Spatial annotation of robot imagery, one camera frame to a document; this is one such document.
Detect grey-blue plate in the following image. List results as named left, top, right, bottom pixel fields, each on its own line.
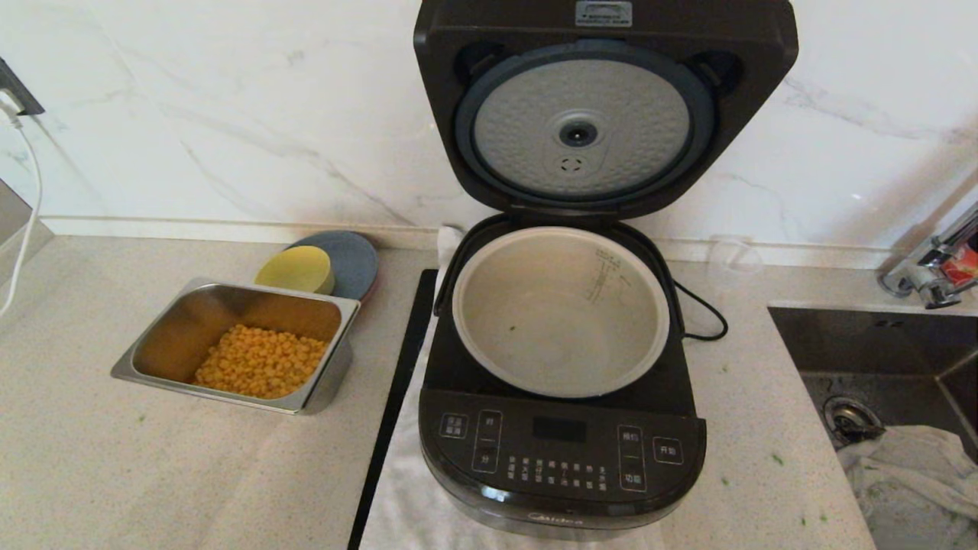
left=284, top=231, right=379, bottom=303

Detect grey inner pot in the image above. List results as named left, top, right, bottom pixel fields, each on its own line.
left=452, top=226, right=672, bottom=399

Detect orange dish soap bottle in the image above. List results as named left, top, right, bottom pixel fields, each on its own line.
left=944, top=241, right=978, bottom=290

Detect white charger cable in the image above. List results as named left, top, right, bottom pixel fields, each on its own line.
left=0, top=92, right=44, bottom=318

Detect stainless steel tray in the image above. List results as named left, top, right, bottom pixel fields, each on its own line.
left=111, top=277, right=361, bottom=416

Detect stainless steel sink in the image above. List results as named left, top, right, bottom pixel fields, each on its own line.
left=766, top=306, right=978, bottom=550

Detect black rice cooker body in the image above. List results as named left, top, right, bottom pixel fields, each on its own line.
left=419, top=214, right=708, bottom=540

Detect black rice cooker lid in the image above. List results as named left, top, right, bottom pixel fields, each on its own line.
left=413, top=0, right=799, bottom=222

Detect chrome faucet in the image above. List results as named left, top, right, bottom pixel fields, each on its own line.
left=877, top=200, right=978, bottom=310

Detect crumpled white cloth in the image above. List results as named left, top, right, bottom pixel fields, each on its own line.
left=837, top=425, right=978, bottom=550

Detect metal sink drain strainer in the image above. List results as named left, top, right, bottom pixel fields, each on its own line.
left=821, top=395, right=886, bottom=446

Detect white towel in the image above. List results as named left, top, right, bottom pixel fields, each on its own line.
left=359, top=225, right=665, bottom=550

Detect yellow corn kernels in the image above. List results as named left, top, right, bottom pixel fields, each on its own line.
left=193, top=324, right=331, bottom=399

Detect yellow bowl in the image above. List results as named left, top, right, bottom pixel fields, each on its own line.
left=254, top=245, right=335, bottom=296

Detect black power cord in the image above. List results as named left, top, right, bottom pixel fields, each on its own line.
left=672, top=281, right=729, bottom=342

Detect long black strip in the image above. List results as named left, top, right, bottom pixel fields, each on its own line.
left=348, top=267, right=439, bottom=550

